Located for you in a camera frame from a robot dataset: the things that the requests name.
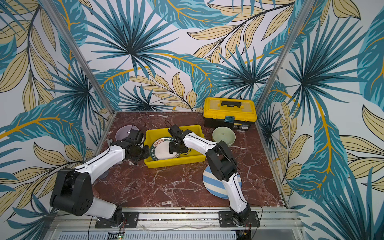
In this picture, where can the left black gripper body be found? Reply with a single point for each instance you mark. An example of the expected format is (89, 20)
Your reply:
(136, 136)

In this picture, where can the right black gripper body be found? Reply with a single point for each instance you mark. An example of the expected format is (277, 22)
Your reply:
(174, 131)

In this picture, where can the white plate dark green rim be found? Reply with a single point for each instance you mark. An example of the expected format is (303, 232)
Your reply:
(160, 150)

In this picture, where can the yellow plastic bin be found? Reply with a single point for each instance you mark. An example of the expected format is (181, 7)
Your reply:
(192, 157)

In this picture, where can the blue cream striped plate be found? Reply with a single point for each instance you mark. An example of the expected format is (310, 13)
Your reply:
(213, 185)

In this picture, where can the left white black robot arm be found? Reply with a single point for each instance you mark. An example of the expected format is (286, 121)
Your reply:
(73, 192)

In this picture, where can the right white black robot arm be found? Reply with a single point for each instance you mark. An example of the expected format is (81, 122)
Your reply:
(222, 164)

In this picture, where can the lilac bowl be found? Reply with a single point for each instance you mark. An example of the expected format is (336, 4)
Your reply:
(128, 133)

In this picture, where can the grey translucent cup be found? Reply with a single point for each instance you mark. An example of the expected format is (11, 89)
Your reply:
(104, 175)

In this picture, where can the pale green bowl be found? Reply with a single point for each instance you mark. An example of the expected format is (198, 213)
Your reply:
(224, 134)

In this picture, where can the yellow black toolbox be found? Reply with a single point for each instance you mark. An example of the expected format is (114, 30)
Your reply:
(231, 113)

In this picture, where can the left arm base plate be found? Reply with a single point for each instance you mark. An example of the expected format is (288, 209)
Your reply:
(122, 220)

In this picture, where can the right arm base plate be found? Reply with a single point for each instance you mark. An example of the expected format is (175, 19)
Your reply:
(228, 219)

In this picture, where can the aluminium front rail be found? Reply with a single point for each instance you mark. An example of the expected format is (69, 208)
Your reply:
(193, 218)

